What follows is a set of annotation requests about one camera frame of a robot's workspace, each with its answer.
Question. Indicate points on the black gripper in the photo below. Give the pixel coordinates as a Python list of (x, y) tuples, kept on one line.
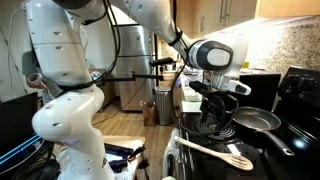
[(212, 104)]

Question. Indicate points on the grey non-stick frying pan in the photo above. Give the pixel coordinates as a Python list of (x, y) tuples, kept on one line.
[(261, 121)]

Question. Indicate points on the wooden slotted spatula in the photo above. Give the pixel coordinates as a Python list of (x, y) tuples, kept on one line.
[(237, 161)]

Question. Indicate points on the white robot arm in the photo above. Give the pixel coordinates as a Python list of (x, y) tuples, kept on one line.
[(54, 29)]

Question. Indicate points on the black electric stove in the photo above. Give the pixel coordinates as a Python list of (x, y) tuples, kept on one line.
[(299, 112)]

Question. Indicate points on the black microwave oven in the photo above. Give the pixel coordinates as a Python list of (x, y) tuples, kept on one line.
[(264, 85)]

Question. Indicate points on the steel trash can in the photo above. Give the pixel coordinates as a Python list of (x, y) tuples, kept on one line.
[(162, 102)]

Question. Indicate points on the cream hanging towel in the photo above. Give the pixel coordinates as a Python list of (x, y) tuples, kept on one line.
[(171, 156)]

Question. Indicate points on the wooden upper cabinet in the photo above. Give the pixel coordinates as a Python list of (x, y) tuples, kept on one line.
[(197, 18)]

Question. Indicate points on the stainless steel refrigerator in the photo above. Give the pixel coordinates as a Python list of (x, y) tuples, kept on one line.
[(136, 51)]

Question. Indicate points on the wooden side table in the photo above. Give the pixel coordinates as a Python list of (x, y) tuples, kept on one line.
[(124, 154)]

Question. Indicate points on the person in grey shirt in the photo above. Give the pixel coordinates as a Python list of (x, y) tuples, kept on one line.
[(36, 79)]

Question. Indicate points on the black monitor screen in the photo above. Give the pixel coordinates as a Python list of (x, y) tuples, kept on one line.
[(16, 131)]

